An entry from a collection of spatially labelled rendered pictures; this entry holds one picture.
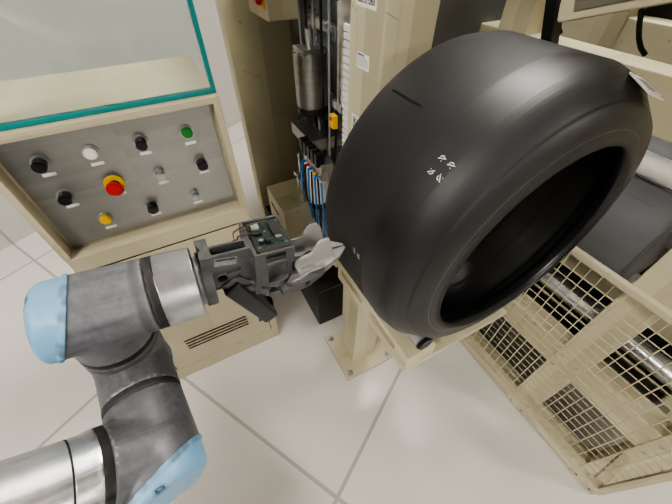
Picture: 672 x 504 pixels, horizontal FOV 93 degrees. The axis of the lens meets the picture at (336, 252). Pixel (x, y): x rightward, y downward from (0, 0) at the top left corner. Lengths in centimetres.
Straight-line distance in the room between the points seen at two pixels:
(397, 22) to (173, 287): 60
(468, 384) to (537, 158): 148
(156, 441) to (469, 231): 44
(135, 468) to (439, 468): 138
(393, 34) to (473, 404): 155
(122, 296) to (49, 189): 75
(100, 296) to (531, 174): 51
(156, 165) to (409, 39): 75
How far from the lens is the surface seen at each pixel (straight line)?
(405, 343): 84
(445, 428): 172
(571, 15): 95
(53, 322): 42
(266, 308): 50
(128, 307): 41
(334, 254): 48
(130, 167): 109
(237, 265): 42
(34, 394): 223
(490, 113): 46
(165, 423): 45
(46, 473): 43
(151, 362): 49
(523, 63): 54
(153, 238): 117
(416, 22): 77
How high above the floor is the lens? 160
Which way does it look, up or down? 47 degrees down
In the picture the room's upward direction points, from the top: straight up
